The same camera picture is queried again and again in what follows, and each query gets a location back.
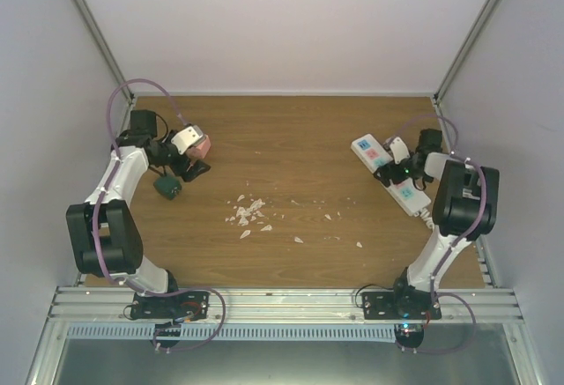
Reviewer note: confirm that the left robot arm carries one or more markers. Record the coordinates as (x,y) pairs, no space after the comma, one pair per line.
(104,237)

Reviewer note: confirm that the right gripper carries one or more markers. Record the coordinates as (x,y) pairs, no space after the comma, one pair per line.
(386,177)

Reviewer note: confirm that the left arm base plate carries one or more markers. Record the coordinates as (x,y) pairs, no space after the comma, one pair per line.
(184,307)

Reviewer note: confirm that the green patterned plug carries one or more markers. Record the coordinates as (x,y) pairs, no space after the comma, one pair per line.
(168,187)

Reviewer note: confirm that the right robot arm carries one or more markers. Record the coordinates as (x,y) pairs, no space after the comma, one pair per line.
(464,208)

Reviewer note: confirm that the pink cube adapter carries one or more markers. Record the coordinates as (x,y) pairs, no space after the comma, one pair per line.
(200,150)

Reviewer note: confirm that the white power strip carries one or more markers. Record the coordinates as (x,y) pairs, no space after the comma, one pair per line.
(373,155)

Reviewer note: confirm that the white tape scrap pile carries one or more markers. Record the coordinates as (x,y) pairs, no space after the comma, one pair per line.
(246,209)

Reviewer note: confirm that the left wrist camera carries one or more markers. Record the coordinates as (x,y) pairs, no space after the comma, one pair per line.
(187,138)

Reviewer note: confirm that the right aluminium frame post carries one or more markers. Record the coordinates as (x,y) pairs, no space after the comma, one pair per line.
(478,26)

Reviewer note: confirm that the aluminium frame post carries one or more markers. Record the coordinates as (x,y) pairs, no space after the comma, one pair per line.
(478,26)
(99,40)

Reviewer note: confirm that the left aluminium frame post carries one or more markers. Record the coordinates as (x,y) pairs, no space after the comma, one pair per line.
(99,40)

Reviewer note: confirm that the aluminium front rail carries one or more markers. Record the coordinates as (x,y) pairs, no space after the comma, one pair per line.
(275,305)

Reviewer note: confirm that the grey slotted cable duct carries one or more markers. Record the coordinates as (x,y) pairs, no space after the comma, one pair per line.
(198,332)

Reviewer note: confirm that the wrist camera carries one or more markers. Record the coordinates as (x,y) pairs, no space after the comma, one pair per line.
(398,149)
(187,138)

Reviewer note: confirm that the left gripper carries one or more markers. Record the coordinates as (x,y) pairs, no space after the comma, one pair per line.
(193,172)

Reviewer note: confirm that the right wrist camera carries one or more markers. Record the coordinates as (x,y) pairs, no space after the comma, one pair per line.
(398,149)

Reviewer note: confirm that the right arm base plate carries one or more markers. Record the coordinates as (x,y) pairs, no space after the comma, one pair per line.
(396,305)

